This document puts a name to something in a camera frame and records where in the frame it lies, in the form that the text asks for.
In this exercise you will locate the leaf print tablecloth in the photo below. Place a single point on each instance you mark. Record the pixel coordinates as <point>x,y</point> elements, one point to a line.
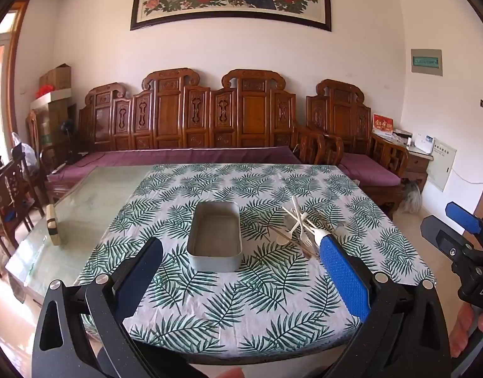
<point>210,311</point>

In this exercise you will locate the white plastic spoon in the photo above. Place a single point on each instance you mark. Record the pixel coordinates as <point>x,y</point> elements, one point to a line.
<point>296,204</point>

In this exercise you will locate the brown cardboard box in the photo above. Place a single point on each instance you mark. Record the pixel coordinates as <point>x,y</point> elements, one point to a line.
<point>57,76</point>

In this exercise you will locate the white desk device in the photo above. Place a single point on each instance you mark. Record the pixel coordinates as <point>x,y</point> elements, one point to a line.
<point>424,143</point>

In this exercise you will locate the beige small box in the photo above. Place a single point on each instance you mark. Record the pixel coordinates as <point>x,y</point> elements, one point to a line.
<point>54,224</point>

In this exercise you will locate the wooden dining chair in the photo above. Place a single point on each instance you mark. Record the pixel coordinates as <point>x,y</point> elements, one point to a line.
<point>11,197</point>

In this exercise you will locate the white papers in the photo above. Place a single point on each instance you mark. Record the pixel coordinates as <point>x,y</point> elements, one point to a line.
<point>402,136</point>

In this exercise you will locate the wooden door frame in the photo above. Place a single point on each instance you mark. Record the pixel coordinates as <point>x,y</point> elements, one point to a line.
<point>13,67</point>

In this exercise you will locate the grey feather duster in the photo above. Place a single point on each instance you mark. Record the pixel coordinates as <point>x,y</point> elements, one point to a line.
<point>411,199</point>

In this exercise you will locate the grey wall box green label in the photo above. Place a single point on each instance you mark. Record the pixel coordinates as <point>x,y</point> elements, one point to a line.
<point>426,62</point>

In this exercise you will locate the carved wooden sofa bench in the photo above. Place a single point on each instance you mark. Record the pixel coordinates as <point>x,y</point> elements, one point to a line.
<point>194,114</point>

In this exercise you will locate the carved wooden armchair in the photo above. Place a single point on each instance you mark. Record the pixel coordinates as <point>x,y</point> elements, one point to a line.
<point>344,114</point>

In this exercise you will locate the stack of boxes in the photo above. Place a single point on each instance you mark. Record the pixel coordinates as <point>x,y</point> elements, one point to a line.
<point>52,122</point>

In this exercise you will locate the clear plastic bag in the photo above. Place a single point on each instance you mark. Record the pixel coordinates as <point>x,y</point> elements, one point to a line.
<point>24,151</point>

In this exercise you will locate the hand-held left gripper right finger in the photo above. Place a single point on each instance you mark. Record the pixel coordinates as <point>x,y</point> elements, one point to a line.
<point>344,275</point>

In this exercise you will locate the beige wall panel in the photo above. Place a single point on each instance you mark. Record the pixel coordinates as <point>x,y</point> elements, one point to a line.
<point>440,163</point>

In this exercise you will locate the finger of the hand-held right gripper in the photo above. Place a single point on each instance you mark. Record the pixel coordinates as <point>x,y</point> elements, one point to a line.
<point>442,234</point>
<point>464,216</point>

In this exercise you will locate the grey metal tray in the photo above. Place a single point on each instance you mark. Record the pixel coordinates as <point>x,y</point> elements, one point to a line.
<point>216,240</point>

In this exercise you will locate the wooden side table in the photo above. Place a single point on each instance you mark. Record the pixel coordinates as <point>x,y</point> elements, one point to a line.
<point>417,163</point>

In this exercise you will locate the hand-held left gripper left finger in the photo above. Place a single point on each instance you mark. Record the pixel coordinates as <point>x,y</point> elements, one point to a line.
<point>141,279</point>

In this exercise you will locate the purple armchair cushion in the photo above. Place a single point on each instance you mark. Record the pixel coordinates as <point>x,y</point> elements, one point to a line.
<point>369,169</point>

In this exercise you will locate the person's right hand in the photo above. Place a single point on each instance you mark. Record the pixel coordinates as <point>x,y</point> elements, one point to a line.
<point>460,334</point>

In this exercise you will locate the purple sofa cushion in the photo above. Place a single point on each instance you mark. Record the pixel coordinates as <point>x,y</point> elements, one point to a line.
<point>186,157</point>

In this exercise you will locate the thin brown chopstick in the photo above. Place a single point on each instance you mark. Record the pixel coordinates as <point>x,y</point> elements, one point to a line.
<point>272,230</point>

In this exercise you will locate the black fan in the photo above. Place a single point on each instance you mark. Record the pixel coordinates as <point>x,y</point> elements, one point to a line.
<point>70,130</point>

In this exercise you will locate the person's left hand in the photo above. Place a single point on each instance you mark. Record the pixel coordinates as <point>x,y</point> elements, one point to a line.
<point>227,373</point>

